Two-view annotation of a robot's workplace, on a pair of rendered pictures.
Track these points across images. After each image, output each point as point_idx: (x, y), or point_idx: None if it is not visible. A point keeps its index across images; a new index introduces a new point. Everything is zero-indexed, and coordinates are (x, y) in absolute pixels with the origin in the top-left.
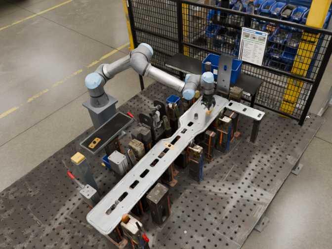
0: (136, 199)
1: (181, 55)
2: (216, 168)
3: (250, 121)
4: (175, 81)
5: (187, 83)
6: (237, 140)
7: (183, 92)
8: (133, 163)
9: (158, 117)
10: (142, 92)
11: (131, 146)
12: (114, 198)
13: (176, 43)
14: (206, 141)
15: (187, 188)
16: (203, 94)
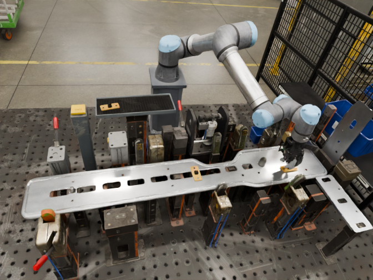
0: (94, 205)
1: (307, 86)
2: (245, 248)
3: (343, 224)
4: (253, 89)
5: (270, 103)
6: (305, 234)
7: (256, 110)
8: (137, 161)
9: (211, 130)
10: (235, 105)
11: (149, 140)
12: (76, 184)
13: (311, 69)
14: (252, 203)
15: (186, 243)
16: (288, 136)
